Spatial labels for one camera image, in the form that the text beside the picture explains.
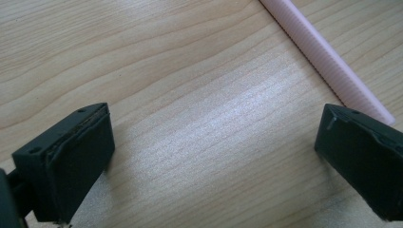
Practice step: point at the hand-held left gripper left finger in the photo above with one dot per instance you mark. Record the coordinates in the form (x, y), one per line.
(76, 158)

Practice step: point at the white toothbrush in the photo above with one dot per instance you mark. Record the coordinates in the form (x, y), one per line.
(315, 47)

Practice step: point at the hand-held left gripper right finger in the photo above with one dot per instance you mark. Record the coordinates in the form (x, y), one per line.
(364, 158)

